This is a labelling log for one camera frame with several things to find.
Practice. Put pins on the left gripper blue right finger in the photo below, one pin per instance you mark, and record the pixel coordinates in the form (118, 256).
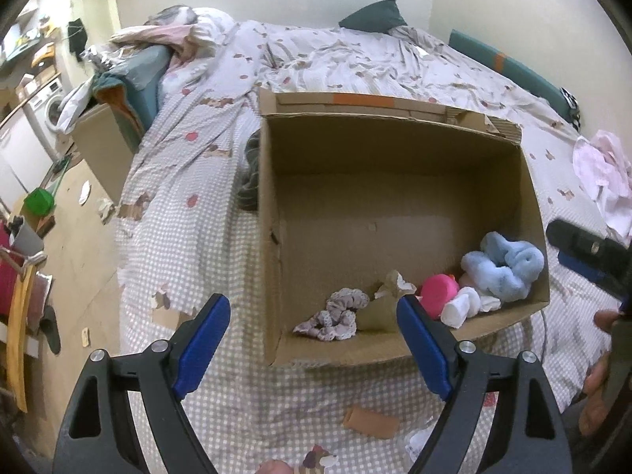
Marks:
(432, 346)

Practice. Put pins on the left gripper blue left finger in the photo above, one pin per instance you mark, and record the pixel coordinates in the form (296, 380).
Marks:
(193, 345)

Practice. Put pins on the white smiley face sock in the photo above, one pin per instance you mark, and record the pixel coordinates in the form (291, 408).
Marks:
(468, 303)

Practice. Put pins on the pink rubber duck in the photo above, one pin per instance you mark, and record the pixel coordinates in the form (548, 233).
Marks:
(436, 292)

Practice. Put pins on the grey patterned scrunchie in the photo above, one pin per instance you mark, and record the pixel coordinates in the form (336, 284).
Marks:
(338, 320)

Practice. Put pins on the light blue fluffy sock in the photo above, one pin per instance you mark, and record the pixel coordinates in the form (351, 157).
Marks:
(506, 269)

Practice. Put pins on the white beige cloth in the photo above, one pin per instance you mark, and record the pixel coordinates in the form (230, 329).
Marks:
(393, 288)

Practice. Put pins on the person's right hand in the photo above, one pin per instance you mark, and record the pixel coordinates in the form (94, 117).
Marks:
(596, 410)

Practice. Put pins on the pink white crumpled clothing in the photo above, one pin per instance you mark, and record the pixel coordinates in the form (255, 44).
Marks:
(604, 171)

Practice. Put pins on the grey checkered bed quilt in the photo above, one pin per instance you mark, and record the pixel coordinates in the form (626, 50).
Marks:
(191, 239)

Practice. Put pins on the brown cardboard box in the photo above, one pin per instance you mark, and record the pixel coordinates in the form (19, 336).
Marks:
(353, 187)

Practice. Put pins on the teal bolster with orange band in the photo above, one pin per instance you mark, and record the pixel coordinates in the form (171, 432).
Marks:
(561, 100)

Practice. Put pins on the wooden chair with red cushion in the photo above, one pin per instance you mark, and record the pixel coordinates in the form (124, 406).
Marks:
(25, 311)

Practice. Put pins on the green plastic container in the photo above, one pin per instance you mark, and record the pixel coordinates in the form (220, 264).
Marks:
(40, 202)

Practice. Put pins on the teal blue folded blanket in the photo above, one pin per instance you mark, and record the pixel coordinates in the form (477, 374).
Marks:
(130, 89)

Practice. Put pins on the white washing machine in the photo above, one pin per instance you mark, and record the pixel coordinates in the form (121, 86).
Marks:
(43, 111)

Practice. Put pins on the pink grey clothes pile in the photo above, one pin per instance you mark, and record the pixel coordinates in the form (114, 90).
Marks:
(189, 33)

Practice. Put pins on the dark green pillow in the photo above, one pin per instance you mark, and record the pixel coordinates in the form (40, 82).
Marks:
(377, 17)

